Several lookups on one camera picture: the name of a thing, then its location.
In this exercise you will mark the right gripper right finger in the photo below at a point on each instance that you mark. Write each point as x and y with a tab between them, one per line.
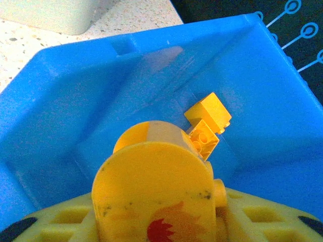
272	221

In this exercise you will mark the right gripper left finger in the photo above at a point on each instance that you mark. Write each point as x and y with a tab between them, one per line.
50	224

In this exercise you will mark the long yellow lego brick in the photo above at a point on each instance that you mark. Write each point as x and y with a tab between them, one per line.
204	142

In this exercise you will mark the yellow rounded lego brick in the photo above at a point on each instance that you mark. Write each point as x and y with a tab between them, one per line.
156	191

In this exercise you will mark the blue plastic bin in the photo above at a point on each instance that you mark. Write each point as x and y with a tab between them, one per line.
75	113

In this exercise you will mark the cream holder with salmon rim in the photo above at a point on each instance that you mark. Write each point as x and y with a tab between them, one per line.
50	15

